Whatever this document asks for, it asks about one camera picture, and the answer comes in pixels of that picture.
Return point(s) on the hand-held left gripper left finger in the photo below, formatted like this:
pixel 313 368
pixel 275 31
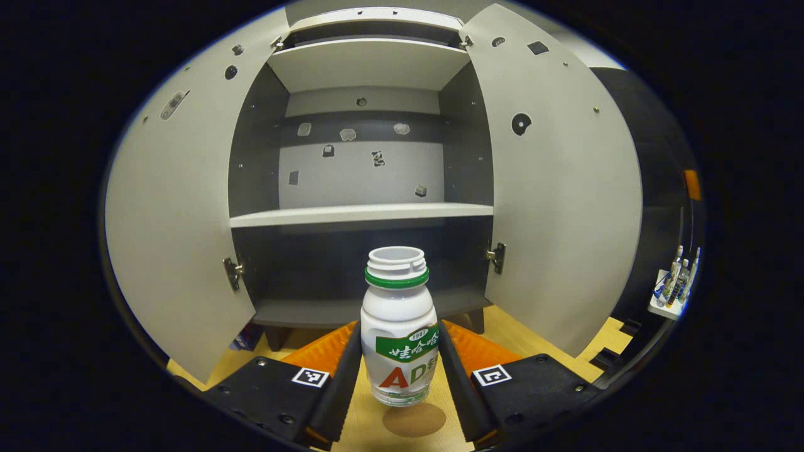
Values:
pixel 342 395

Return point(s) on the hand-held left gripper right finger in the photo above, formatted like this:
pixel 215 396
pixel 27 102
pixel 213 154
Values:
pixel 461 395

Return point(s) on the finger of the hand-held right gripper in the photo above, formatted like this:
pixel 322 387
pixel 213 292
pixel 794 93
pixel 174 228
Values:
pixel 692 185

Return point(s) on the white plastic drink bottle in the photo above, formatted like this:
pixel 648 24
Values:
pixel 399 307

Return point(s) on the white cabinet door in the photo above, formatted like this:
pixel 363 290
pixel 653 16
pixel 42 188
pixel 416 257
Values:
pixel 565 220
pixel 182 220

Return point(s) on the small slim bottle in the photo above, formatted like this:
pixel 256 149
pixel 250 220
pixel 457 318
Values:
pixel 683 282
pixel 675 276

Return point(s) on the dark purple box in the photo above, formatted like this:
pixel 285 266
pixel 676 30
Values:
pixel 248 338

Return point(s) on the white tray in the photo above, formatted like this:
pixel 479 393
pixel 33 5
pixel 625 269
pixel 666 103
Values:
pixel 662 307

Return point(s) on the metal door hinge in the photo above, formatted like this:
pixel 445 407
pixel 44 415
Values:
pixel 496 258
pixel 465 42
pixel 233 273
pixel 277 43

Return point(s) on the white cabinet shelf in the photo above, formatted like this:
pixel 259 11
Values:
pixel 367 63
pixel 358 215

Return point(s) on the grey and white cabinet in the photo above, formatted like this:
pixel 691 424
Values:
pixel 352 182

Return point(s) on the white cabinet drawer front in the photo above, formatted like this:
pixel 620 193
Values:
pixel 377 16

